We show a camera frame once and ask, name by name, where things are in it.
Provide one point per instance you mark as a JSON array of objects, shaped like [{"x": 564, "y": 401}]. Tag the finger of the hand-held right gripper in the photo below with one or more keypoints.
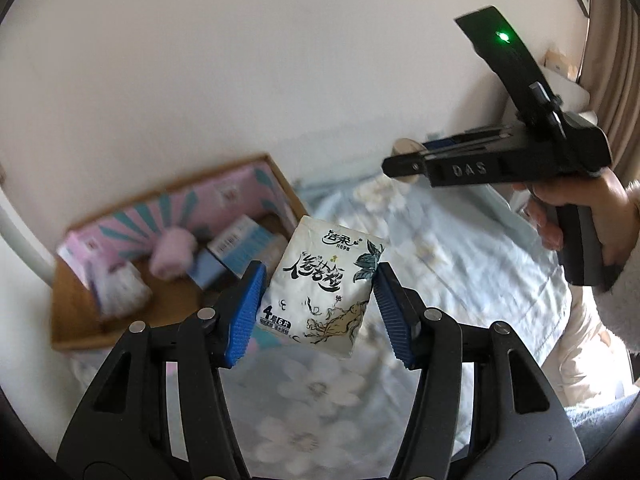
[
  {"x": 470, "y": 140},
  {"x": 407, "y": 166}
]

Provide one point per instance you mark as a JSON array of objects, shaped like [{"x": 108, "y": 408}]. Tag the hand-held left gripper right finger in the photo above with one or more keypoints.
[{"x": 395, "y": 320}]

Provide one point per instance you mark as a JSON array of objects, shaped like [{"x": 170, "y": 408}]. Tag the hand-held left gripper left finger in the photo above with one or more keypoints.
[{"x": 245, "y": 315}]

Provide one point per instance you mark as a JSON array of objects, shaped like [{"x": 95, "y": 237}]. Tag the small blue box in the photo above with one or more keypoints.
[{"x": 206, "y": 271}]

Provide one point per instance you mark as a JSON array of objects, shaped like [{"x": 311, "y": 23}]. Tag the blue white card package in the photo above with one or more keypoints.
[{"x": 240, "y": 240}]

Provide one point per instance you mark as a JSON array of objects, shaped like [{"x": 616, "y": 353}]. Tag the pink teal cardboard box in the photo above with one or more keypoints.
[{"x": 165, "y": 307}]

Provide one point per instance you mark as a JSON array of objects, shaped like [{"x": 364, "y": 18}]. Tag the white ink-print tissue pack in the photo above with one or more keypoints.
[{"x": 320, "y": 280}]

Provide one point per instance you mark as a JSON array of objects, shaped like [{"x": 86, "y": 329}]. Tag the pink towel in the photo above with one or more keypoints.
[{"x": 172, "y": 252}]

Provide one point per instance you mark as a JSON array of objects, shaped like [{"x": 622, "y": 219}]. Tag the white crinkled packet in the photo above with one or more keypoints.
[{"x": 120, "y": 287}]

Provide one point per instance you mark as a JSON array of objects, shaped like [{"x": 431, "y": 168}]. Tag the person's right forearm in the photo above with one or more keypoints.
[{"x": 625, "y": 320}]

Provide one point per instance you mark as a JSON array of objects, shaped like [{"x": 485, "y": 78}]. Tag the person's right hand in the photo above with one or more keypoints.
[{"x": 600, "y": 210}]

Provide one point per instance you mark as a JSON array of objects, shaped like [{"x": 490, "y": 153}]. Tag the grey cushion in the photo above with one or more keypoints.
[{"x": 570, "y": 92}]

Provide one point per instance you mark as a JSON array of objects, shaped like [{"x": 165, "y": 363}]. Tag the floral bed sheet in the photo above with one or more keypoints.
[{"x": 450, "y": 270}]

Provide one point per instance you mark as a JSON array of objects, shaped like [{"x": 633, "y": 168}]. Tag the beige curtain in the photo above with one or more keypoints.
[{"x": 610, "y": 60}]

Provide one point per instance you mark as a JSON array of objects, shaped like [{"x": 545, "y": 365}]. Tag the pale pink quilt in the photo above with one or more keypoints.
[{"x": 582, "y": 325}]

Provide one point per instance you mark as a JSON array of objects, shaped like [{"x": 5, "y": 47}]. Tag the grey fleece garment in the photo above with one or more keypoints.
[{"x": 605, "y": 420}]

